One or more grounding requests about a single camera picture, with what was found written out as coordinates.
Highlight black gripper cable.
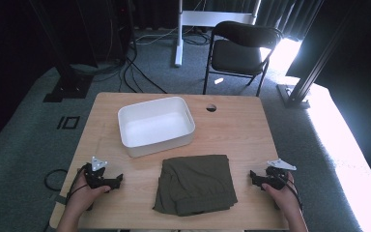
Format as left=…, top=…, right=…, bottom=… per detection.
left=65, top=163, right=89, bottom=205
left=281, top=175, right=304, bottom=215

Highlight black stand with base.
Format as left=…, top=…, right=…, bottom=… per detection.
left=28, top=0, right=95, bottom=103

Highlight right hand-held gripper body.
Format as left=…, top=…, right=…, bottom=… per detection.
left=262, top=158, right=298, bottom=191

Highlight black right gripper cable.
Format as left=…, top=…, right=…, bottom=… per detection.
left=281, top=175, right=304, bottom=215

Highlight black floor tape marking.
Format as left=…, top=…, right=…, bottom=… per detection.
left=56, top=115, right=81, bottom=131

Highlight person's left hand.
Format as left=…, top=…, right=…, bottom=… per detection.
left=65, top=169, right=112, bottom=214

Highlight black aluminium profile stand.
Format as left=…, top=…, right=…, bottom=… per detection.
left=276, top=0, right=358, bottom=109

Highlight white plastic bin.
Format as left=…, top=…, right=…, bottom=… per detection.
left=117, top=96, right=196, bottom=159

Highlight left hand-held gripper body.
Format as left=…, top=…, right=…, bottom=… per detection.
left=83, top=156, right=113, bottom=190

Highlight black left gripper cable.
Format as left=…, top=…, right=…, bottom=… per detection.
left=65, top=163, right=89, bottom=205

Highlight olive green pants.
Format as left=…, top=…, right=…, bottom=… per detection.
left=153, top=154, right=239, bottom=218

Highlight black cable loop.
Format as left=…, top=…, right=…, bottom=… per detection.
left=43, top=168, right=70, bottom=192

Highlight person's right hand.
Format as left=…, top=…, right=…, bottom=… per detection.
left=261, top=171, right=297, bottom=212

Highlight white desk frame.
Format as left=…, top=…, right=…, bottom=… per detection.
left=174, top=0, right=263, bottom=68

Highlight black folding chair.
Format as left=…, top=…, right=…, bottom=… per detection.
left=202, top=20, right=284, bottom=97

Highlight bundle of floor cables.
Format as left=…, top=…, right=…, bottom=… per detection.
left=71, top=27, right=214, bottom=95

